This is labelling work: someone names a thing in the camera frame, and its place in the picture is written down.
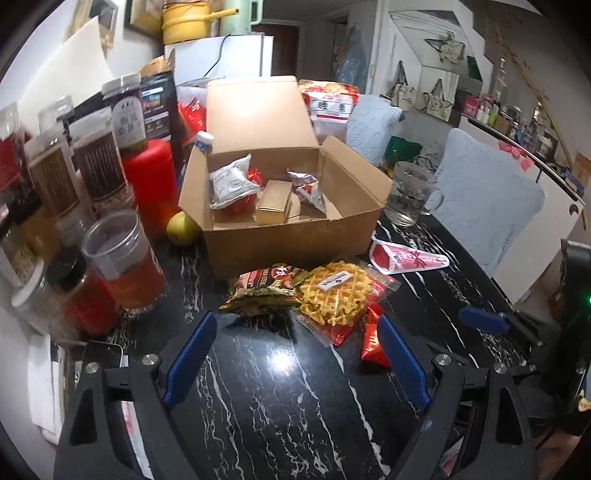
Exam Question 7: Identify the white snack packet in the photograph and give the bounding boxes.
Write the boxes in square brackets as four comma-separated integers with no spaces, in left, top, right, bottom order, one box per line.
[208,154,262,211]

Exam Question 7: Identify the green kettle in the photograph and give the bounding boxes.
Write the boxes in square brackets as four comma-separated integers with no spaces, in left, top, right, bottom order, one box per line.
[222,0,264,36]

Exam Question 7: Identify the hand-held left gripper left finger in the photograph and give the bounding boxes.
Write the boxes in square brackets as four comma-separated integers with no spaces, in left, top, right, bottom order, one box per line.
[53,311,218,480]

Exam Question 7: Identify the pink bow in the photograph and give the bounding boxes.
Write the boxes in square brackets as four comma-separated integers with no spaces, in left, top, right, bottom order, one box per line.
[499,141,532,169]

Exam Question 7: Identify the red tea packet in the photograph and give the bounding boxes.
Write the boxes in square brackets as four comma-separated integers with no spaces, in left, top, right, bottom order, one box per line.
[177,87,209,140]

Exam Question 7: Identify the red canister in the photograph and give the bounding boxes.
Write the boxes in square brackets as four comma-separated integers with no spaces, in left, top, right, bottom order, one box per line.
[121,138,182,239]

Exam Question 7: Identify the brown cardboard box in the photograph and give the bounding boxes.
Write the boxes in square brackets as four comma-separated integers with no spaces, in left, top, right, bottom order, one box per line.
[178,76,393,281]

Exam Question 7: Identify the blue plastic bag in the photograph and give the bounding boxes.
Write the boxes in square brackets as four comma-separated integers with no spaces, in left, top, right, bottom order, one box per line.
[336,27,370,95]

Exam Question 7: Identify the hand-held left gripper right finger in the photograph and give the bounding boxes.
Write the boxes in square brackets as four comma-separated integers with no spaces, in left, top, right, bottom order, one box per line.
[378,315,539,480]

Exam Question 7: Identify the row of cosmetic bottles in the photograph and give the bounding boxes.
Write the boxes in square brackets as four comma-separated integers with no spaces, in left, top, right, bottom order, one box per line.
[464,90,591,195]

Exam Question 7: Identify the white foam board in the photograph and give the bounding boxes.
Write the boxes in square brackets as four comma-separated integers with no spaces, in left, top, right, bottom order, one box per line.
[17,16,117,126]

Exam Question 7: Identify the red cone snack packet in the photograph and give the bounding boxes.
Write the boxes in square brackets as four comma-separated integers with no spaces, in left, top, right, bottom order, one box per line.
[369,239,450,276]

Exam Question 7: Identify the black power cable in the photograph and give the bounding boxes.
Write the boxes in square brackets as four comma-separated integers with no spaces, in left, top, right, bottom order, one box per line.
[210,34,232,79]

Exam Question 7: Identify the canvas tote bag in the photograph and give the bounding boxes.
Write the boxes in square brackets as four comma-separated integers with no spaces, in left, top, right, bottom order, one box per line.
[390,60,419,112]
[422,78,455,123]

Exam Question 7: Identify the yellow pot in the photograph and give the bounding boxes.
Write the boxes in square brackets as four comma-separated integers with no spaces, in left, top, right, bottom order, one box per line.
[161,0,228,45]

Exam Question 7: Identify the white fridge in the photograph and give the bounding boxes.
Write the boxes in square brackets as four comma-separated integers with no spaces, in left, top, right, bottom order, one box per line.
[163,34,274,89]

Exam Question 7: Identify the white paper sheets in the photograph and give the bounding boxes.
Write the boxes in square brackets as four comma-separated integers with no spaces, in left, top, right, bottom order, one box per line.
[27,332,66,445]

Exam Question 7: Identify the red cashew bag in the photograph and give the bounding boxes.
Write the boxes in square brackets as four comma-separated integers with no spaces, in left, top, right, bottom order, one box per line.
[298,79,360,136]

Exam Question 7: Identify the black pouch bag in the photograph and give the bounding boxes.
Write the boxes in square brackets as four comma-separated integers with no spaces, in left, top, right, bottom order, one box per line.
[137,71,184,154]

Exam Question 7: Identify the glass mug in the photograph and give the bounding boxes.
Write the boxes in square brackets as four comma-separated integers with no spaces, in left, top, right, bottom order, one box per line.
[383,161,445,228]

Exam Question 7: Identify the small white blue bottle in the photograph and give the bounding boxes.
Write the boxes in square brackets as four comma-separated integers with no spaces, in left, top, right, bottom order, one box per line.
[193,131,216,158]

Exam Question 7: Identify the dark green red snack packet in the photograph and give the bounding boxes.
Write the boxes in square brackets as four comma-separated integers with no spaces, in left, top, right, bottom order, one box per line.
[218,263,308,318]

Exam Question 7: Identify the wooden board piece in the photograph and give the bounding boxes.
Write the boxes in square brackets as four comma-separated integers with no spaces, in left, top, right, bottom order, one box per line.
[139,48,177,78]

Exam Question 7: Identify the cluster of clear food jars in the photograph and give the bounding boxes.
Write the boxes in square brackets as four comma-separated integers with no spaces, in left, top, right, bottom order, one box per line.
[0,73,168,339]

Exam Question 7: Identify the silver red snack packet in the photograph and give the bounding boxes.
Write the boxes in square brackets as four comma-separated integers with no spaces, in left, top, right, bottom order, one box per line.
[286,169,329,219]

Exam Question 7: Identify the gold rectangular box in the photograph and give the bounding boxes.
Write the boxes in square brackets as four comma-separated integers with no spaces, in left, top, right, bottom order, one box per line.
[255,179,294,226]

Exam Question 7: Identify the cream intercom panel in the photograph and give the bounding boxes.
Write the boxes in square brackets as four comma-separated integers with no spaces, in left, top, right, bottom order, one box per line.
[65,0,120,49]

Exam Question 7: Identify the green bag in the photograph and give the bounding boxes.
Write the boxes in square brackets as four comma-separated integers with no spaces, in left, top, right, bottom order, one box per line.
[385,136,424,163]

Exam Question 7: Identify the brown door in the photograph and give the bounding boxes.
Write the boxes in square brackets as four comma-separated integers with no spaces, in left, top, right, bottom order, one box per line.
[252,24,301,78]

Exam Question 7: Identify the yellow green pear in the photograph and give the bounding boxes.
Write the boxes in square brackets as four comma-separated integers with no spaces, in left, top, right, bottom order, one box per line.
[165,211,203,246]

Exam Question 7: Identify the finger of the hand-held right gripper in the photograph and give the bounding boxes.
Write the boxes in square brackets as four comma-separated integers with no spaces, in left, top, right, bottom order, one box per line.
[458,305,561,352]
[517,357,570,398]

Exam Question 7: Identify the framed picture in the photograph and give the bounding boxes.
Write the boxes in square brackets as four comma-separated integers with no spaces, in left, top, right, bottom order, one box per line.
[124,0,163,34]

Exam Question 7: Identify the light blue chair cushion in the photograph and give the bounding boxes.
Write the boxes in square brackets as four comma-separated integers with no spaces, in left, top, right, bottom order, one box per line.
[424,128,546,278]
[345,94,403,168]

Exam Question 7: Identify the waffle in clear wrapper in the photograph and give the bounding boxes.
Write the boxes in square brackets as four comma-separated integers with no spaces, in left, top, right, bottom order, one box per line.
[323,270,401,348]

